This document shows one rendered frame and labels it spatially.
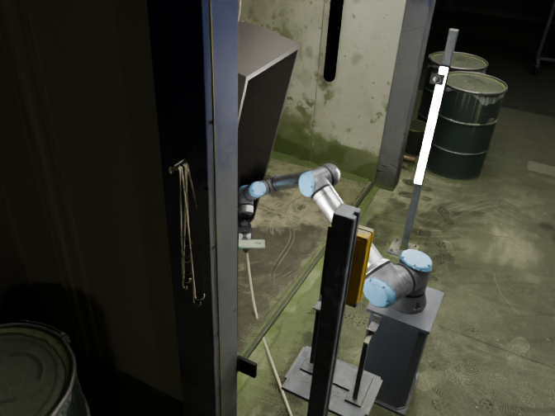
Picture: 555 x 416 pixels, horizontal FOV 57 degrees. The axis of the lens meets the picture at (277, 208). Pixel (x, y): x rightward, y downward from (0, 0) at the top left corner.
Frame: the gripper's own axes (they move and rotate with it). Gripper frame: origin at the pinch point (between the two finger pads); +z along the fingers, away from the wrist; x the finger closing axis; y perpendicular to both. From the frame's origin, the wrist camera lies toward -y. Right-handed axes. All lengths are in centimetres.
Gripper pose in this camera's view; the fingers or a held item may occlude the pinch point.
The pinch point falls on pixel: (244, 246)
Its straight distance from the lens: 297.8
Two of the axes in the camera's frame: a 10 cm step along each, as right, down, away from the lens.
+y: -0.1, 2.7, 9.6
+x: -10.0, -0.1, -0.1
